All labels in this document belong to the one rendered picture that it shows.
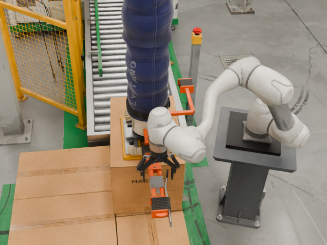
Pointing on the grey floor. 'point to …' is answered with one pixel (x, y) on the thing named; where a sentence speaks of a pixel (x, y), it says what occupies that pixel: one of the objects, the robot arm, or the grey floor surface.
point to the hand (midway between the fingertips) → (157, 177)
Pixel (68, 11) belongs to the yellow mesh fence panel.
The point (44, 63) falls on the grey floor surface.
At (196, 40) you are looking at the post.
